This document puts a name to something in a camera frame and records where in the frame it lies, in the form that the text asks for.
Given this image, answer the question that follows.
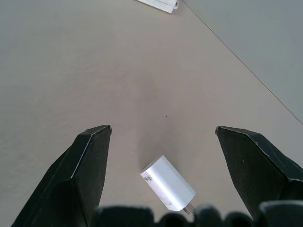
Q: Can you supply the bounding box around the white object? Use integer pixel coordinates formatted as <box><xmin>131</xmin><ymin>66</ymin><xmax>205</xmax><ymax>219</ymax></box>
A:
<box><xmin>138</xmin><ymin>0</ymin><xmax>180</xmax><ymax>14</ymax></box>

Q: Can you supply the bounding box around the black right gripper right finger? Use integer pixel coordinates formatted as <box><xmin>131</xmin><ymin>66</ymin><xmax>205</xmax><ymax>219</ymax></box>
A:
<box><xmin>214</xmin><ymin>126</ymin><xmax>303</xmax><ymax>220</ymax></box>

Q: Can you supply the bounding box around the white plug adapter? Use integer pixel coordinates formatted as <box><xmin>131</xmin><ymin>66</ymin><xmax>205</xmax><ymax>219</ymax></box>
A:
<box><xmin>140</xmin><ymin>155</ymin><xmax>197</xmax><ymax>216</ymax></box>

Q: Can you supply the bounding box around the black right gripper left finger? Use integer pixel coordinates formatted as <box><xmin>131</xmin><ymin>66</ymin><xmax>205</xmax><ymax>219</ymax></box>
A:
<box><xmin>11</xmin><ymin>124</ymin><xmax>112</xmax><ymax>227</ymax></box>

